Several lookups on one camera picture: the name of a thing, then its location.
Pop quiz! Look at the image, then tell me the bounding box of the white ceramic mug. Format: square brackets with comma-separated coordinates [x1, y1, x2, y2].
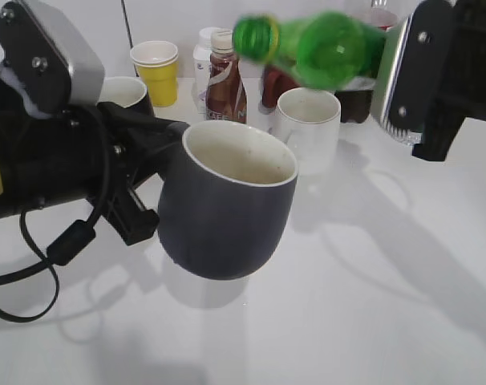
[269, 87, 342, 176]

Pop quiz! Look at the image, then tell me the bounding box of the black cable on wall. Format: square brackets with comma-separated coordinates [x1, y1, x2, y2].
[120, 0, 134, 51]

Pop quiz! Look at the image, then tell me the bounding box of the clear water bottle green label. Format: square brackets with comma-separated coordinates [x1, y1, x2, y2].
[383, 124, 423, 147]

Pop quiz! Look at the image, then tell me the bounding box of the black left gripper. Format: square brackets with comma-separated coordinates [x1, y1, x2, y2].
[0, 76, 192, 246]

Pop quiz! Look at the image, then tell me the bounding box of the white plastic bottle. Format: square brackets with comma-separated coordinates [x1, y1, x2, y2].
[192, 26, 220, 115]

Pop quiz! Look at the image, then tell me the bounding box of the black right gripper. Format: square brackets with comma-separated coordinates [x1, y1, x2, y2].
[411, 1, 486, 161]

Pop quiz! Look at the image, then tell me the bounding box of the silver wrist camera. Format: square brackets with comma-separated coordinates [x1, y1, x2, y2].
[371, 1, 455, 134]
[0, 1, 105, 119]

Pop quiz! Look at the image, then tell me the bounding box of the cola bottle red label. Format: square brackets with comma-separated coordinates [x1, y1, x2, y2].
[334, 0, 400, 124]

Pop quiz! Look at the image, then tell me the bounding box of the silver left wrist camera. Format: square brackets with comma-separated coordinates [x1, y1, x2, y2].
[0, 1, 105, 119]

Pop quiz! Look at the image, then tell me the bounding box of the green plastic bottle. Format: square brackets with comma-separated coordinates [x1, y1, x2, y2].
[233, 11, 387, 91]

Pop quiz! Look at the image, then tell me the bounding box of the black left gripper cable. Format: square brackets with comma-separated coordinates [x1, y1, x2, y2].
[0, 115, 111, 322]

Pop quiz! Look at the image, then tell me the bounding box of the dark grey ceramic mug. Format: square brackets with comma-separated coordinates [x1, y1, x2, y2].
[157, 120, 299, 280]

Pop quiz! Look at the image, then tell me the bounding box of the dark red ceramic mug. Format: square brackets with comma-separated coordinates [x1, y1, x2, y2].
[261, 66, 300, 109]

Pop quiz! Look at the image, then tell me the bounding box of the brown coffee drink bottle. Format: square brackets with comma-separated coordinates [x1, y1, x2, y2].
[205, 29, 247, 124]

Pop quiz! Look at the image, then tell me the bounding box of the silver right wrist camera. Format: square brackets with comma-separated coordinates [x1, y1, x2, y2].
[371, 1, 455, 134]

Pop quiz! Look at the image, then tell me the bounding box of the black ceramic mug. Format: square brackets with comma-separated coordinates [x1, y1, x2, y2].
[99, 76, 155, 117]

